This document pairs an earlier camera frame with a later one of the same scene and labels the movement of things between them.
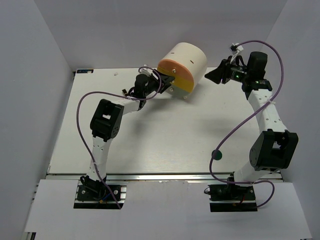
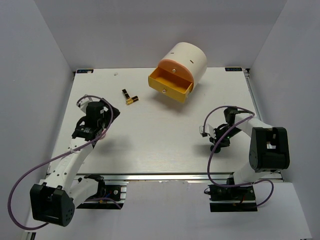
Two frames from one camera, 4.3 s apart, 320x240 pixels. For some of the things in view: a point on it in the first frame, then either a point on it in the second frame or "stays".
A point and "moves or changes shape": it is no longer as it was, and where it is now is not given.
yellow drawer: (179, 81) moves or changes shape
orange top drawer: (175, 68) stays
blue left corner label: (84, 71) stays
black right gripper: (221, 72) to (215, 141)
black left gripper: (165, 79) to (108, 113)
